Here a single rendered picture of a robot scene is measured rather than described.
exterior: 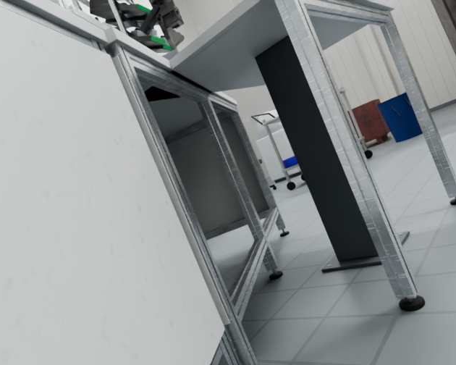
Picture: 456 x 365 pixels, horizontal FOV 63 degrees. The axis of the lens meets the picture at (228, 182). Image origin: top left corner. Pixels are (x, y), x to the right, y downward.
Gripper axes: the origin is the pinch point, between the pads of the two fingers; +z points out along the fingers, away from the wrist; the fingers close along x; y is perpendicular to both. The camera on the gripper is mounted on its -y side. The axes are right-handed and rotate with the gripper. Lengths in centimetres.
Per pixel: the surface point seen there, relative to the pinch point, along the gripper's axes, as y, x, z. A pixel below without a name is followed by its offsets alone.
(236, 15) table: 29, -45, 16
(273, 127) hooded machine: -3, 472, 12
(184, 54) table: 10.2, -34.9, 15.2
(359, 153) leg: 43, -49, 60
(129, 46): 4, -60, 17
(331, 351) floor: 20, -57, 100
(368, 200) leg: 41, -50, 71
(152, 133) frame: 3, -65, 38
